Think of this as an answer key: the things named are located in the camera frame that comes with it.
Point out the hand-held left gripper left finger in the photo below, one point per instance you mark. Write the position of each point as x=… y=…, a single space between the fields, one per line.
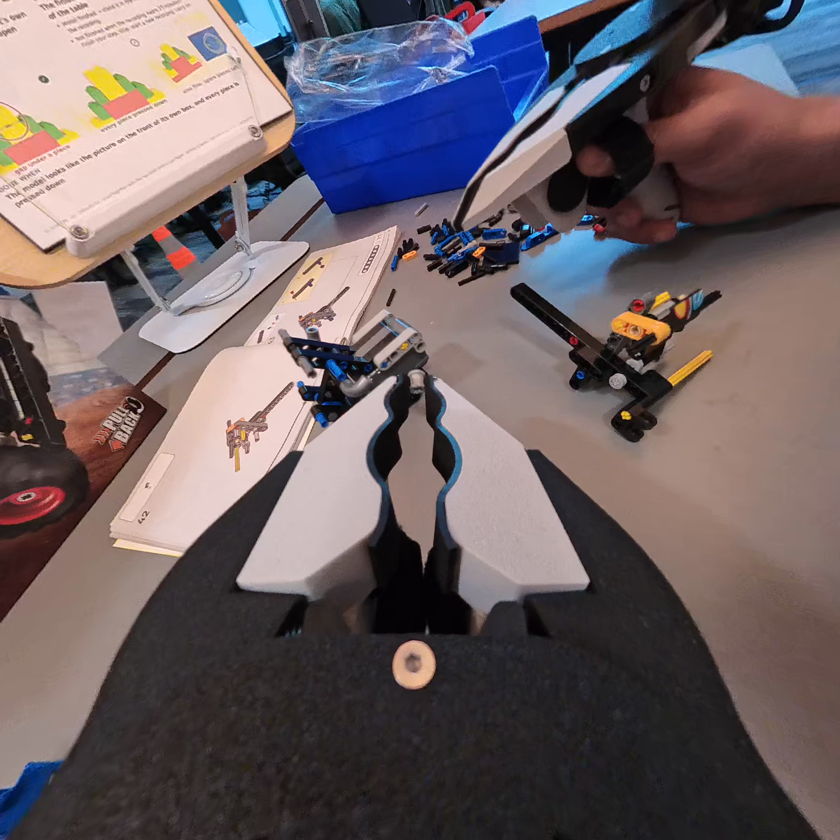
x=315 y=525

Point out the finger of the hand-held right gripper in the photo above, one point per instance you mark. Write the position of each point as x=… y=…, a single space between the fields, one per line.
x=544 y=144
x=528 y=120

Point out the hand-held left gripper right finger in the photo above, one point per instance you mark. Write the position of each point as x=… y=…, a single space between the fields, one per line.
x=512 y=525

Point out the pile of small lego pins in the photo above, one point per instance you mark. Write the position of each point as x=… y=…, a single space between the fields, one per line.
x=472 y=246

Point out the lego instruction booklet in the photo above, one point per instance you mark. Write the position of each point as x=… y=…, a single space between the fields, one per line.
x=223 y=407

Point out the grey motor lego assembly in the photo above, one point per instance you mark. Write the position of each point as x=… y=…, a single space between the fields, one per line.
x=354 y=367

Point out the yellow black lego assembly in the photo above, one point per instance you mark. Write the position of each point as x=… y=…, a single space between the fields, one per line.
x=623 y=367

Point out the lego set box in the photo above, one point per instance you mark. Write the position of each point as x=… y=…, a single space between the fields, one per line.
x=59 y=472

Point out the large blue lego piece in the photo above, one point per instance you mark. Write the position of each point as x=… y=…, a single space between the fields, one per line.
x=23 y=794

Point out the person's right hand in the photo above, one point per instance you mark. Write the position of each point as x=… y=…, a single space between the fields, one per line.
x=735 y=144

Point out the blue plastic bin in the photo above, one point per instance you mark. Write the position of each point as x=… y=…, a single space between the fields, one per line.
x=407 y=157
x=518 y=59

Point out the clear plastic bag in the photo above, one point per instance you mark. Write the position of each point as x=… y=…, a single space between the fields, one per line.
x=367 y=65

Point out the white document stand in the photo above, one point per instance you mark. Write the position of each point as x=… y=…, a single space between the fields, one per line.
x=216 y=308

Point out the orange traffic cone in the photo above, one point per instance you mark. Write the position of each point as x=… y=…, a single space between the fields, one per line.
x=174 y=249

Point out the printed instruction sheet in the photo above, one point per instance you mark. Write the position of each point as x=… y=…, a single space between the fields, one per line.
x=118 y=98

